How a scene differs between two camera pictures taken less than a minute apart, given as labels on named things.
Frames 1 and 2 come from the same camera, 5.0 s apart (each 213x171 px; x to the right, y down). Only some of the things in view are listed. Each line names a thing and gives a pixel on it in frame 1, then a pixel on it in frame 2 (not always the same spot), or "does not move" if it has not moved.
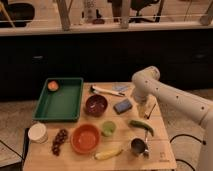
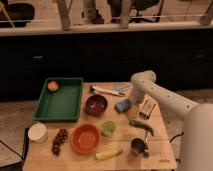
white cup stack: x=38 y=133 does not move
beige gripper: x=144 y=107 → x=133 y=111
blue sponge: x=122 y=106 does not move
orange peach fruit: x=53 y=86 does not move
